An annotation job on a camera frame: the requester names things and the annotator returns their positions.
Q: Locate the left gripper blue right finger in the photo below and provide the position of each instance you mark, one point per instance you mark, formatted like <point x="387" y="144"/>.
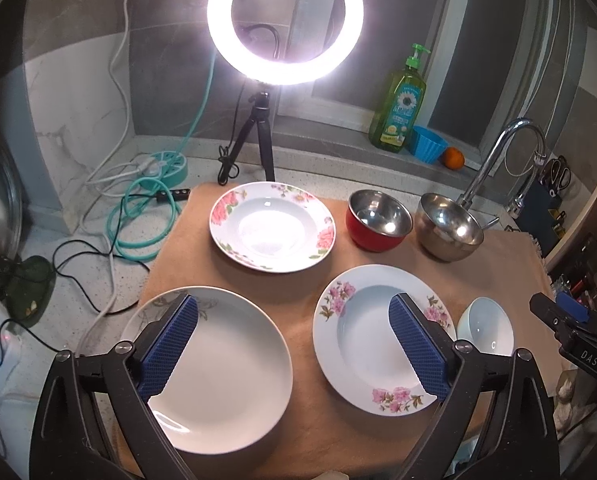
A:
<point x="415" y="335"/>

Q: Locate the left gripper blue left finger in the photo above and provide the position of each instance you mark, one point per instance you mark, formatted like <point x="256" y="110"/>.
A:
<point x="161" y="344"/>

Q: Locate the pink blossom floral plate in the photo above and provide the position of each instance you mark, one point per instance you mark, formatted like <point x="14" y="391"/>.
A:
<point x="356" y="348"/>

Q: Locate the light blue ceramic bowl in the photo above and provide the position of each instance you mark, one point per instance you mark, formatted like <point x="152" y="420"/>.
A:
<point x="486" y="325"/>

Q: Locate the white plate grey leaf pattern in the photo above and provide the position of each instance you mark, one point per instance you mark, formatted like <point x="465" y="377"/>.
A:
<point x="234" y="380"/>

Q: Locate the stainless steel bowl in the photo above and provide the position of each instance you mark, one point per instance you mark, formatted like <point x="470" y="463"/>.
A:
<point x="445" y="229"/>

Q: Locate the red steel bowl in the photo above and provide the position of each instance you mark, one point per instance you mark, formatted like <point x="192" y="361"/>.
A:
<point x="376" y="221"/>

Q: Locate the red rose floral plate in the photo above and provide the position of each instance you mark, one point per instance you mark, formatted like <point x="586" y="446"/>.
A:
<point x="272" y="227"/>

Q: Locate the white work glove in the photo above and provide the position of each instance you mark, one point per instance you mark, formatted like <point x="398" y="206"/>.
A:
<point x="575" y="399"/>

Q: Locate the wooden shelf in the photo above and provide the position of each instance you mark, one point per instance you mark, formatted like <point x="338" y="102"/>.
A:
<point x="572" y="264"/>

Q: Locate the tan cloth mat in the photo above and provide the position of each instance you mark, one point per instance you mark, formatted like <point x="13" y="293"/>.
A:
<point x="320" y="431"/>

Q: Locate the black inline light controller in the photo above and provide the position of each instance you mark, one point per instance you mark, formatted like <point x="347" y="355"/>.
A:
<point x="172" y="196"/>

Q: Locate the teal round power strip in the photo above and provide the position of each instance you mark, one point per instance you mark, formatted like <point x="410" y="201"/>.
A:
<point x="170" y="167"/>

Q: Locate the orange fruit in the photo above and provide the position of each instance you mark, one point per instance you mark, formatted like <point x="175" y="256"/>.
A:
<point x="452" y="159"/>

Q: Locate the blue ribbed cup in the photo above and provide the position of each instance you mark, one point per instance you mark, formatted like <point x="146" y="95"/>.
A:
<point x="426" y="145"/>

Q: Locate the green dish soap bottle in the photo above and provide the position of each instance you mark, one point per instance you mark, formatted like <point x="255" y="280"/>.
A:
<point x="394" y="119"/>

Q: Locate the black tripod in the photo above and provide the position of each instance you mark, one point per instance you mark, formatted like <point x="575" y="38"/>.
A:
<point x="259" y="119"/>

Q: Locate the ring light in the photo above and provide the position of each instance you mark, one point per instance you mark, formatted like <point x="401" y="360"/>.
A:
<point x="279" y="73"/>

